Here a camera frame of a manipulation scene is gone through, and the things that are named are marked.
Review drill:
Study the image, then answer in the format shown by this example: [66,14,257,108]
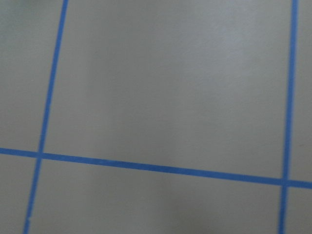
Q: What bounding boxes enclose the blue tape strip lengthwise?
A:
[22,0,69,234]

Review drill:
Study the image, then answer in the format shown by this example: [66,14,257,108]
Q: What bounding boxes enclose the blue tape strip crosswise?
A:
[0,148,312,189]

